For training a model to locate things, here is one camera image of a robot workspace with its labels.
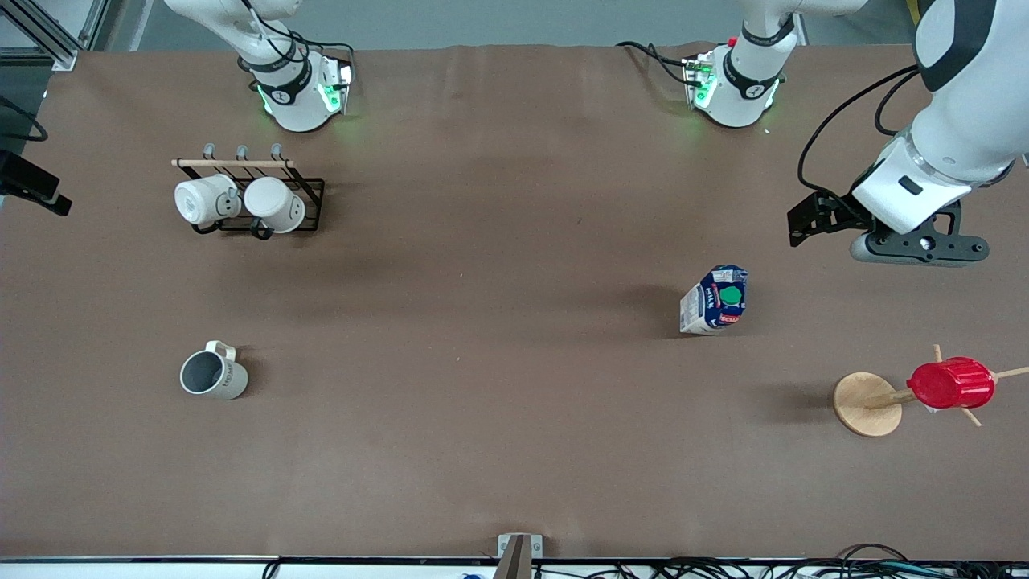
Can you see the white mug with printed face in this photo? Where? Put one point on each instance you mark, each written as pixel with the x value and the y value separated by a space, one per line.
pixel 197 201

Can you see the aluminium frame profile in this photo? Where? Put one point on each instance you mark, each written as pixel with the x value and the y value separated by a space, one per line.
pixel 48 36

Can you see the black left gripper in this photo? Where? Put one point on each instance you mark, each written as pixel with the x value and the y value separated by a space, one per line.
pixel 842 211

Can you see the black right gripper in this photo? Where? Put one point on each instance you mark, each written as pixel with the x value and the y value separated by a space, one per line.
pixel 23 176

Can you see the beige mug grey inside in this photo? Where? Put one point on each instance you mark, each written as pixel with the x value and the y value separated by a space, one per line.
pixel 229 379

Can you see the wooden mug tree stand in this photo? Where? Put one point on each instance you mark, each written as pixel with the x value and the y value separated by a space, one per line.
pixel 864 406

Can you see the blue white milk carton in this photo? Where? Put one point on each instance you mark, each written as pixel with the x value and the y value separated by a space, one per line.
pixel 711 310

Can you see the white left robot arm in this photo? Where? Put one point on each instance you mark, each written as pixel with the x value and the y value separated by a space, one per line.
pixel 965 121

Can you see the plain white mug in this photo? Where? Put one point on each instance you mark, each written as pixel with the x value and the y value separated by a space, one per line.
pixel 273 201

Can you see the red plastic cup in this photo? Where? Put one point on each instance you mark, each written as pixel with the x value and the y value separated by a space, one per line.
pixel 953 384

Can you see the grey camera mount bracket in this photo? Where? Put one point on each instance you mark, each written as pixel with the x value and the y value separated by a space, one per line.
pixel 514 559

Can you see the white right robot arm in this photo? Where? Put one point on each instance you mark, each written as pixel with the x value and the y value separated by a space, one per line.
pixel 297 104

